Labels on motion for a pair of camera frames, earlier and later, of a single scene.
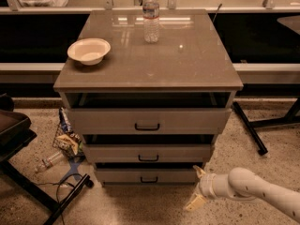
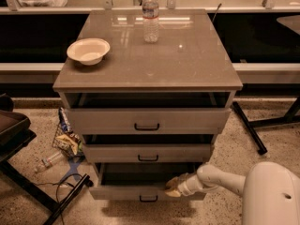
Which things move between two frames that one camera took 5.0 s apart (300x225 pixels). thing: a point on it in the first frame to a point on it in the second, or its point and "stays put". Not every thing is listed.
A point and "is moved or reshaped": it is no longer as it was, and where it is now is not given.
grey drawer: (146, 177) is moved or reshaped
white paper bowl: (89, 51) stays put
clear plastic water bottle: (151, 9) stays put
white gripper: (206, 184) to (184, 186)
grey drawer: (147, 121) stays put
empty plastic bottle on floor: (49, 162) stays put
